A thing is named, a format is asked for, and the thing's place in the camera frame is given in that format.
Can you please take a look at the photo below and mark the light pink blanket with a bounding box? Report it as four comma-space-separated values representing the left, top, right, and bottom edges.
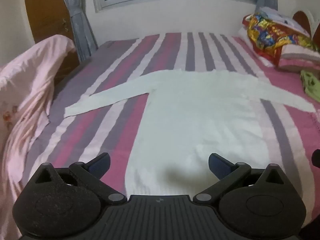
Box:
0, 34, 77, 238

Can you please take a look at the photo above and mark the brown wooden headboard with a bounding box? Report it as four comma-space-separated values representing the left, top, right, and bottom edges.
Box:
292, 10, 313, 38

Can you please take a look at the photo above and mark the brown wooden door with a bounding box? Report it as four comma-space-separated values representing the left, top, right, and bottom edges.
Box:
22, 0, 81, 82

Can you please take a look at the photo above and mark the colourful printed cloth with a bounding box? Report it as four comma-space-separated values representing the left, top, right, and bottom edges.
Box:
243, 14, 320, 67

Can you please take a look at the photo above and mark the white printed cloth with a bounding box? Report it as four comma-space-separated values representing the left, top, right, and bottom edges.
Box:
259, 6, 313, 36

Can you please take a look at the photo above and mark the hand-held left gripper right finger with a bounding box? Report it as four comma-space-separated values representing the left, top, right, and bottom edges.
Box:
193, 152, 286, 204

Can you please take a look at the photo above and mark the pink pillow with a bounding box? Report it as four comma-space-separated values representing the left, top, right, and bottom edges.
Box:
278, 44, 320, 75

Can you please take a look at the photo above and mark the pink grey striped bed sheet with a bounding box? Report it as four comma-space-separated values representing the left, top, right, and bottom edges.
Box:
22, 31, 320, 205

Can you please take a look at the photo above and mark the green cloth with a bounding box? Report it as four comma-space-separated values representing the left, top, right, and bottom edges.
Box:
300, 70, 320, 98

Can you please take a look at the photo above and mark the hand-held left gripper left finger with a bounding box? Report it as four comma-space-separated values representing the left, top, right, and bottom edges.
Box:
34, 152, 127, 205

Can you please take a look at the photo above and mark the white knit sweater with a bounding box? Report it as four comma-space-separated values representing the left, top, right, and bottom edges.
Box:
64, 69, 317, 196

